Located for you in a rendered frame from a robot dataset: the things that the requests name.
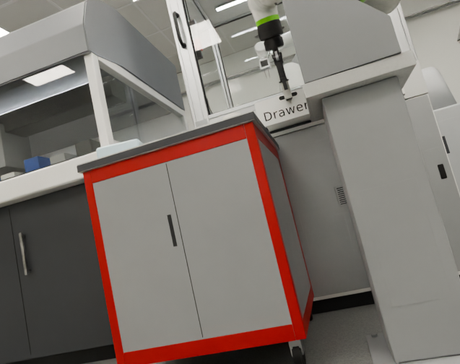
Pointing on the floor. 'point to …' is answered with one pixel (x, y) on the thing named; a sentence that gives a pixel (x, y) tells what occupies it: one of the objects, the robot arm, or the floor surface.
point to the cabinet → (333, 216)
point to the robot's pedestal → (394, 214)
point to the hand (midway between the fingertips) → (286, 89)
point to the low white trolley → (198, 245)
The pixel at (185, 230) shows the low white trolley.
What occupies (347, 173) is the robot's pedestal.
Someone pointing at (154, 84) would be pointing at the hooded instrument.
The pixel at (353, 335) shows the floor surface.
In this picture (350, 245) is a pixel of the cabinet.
